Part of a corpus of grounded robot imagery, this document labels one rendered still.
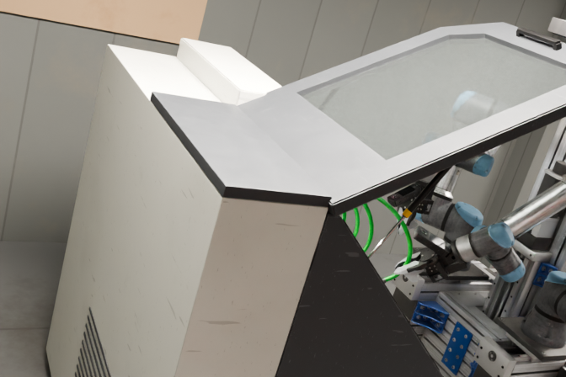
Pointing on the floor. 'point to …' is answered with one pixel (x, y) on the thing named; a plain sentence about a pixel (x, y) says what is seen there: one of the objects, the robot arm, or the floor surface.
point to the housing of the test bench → (180, 234)
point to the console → (224, 71)
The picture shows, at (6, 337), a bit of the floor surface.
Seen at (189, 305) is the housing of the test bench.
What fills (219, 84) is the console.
